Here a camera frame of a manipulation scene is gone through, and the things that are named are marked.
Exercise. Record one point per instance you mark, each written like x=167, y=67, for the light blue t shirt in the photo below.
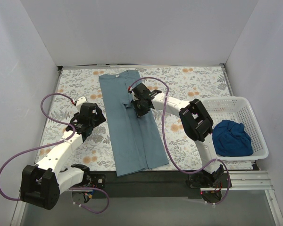
x=136, y=142

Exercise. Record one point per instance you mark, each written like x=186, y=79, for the dark blue t shirt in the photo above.
x=231, y=140

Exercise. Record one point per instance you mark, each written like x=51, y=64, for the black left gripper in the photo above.
x=94, y=120

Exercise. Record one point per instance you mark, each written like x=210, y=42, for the floral patterned table cloth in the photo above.
x=185, y=83

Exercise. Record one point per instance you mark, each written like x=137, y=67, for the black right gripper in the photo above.
x=138, y=106

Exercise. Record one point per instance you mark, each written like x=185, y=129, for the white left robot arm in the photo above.
x=44, y=182

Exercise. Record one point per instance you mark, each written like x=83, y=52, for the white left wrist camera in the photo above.
x=77, y=103

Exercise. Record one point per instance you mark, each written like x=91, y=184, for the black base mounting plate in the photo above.
x=154, y=184

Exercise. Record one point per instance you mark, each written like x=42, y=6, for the white plastic laundry basket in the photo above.
x=239, y=110

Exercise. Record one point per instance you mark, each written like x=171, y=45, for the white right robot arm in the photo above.
x=196, y=122

